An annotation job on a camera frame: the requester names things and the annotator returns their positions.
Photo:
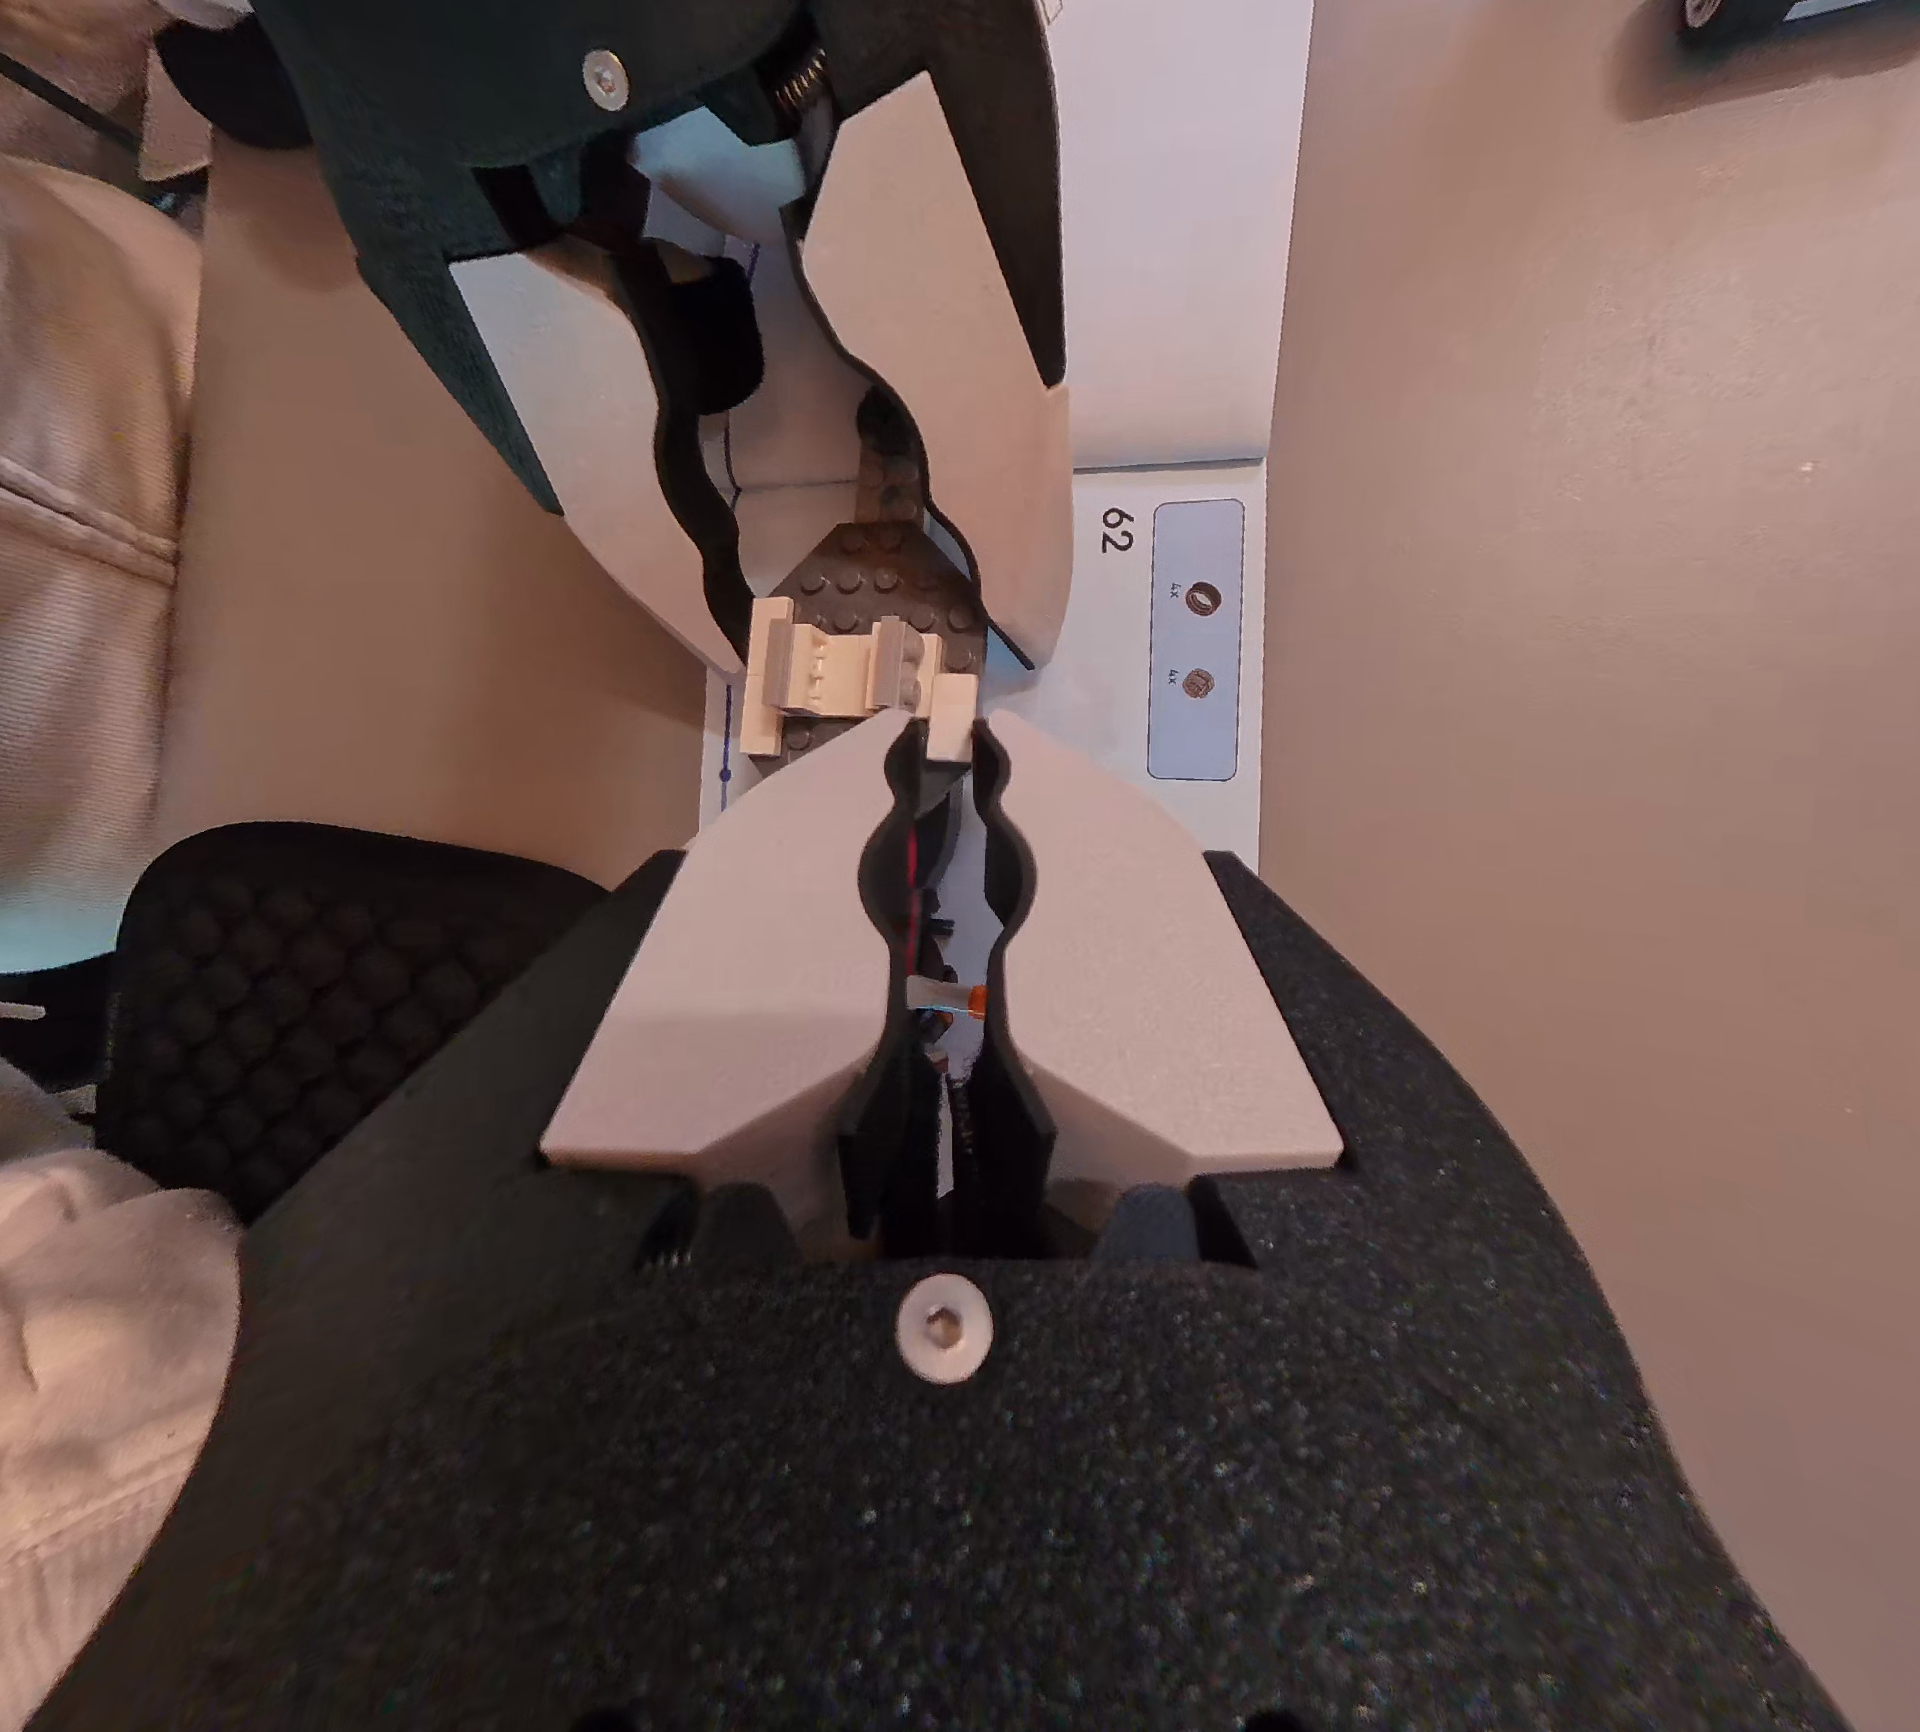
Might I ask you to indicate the small tan lego piece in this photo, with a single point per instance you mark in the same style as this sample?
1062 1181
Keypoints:
953 720

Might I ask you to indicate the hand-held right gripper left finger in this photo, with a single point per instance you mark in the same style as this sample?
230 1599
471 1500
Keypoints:
734 983

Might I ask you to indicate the grey lego vehicle model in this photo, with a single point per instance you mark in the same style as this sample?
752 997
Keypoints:
885 570

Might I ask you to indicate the open lego instruction booklet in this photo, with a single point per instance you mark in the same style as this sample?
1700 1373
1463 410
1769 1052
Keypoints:
1184 262

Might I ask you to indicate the person's torso in cream hoodie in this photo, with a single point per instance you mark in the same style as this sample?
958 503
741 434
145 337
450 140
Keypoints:
91 486

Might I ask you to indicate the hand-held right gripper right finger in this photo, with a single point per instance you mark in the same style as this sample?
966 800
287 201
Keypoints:
1155 983

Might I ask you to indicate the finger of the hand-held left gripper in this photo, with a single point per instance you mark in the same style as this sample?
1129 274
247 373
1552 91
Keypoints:
579 383
961 322

